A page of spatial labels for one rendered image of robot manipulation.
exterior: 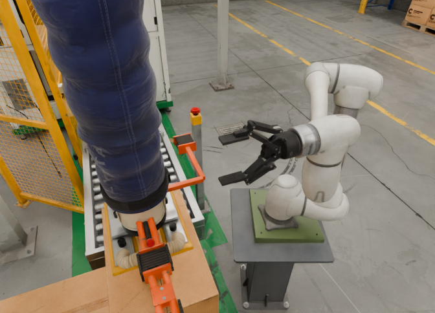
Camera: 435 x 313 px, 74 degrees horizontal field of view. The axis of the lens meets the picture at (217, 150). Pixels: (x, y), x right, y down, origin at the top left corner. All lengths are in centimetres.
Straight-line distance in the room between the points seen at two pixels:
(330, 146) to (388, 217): 224
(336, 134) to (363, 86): 56
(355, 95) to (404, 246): 177
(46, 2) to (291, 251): 140
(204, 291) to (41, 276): 167
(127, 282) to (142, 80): 83
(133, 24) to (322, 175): 64
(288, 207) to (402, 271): 142
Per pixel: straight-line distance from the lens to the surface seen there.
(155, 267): 95
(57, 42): 74
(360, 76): 138
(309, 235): 164
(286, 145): 78
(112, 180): 93
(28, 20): 243
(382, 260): 272
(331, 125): 84
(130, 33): 71
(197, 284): 125
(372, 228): 289
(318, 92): 117
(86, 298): 180
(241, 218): 168
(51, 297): 187
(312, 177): 91
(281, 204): 149
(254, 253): 156
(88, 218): 204
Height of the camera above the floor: 206
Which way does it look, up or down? 38 degrees down
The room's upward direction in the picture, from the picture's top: straight up
